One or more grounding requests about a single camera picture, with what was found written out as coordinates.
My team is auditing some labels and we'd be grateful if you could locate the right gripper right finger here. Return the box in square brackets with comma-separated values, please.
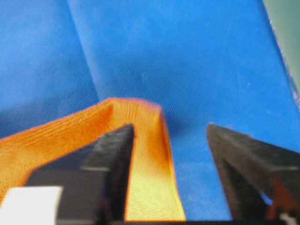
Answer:
[206, 124, 300, 225]

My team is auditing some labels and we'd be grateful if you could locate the orange microfiber towel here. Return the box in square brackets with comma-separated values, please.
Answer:
[0, 98, 186, 221]

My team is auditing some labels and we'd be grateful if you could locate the blue table cloth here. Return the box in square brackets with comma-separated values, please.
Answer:
[0, 0, 300, 220]

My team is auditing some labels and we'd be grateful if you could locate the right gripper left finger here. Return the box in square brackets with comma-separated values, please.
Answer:
[0, 124, 135, 225]

